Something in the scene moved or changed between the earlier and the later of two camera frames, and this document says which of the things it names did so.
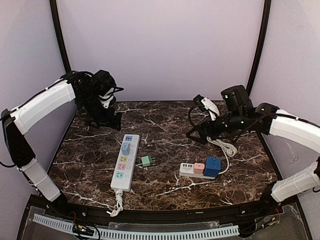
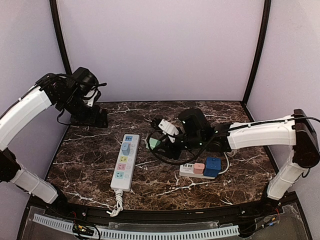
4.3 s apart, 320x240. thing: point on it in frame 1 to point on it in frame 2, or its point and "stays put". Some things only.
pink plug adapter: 199,168 stays put
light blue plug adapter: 125,148 stays put
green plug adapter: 147,160 to 153,142
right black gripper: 206,128 to 169,146
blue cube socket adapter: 213,166 stays put
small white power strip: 187,169 stays put
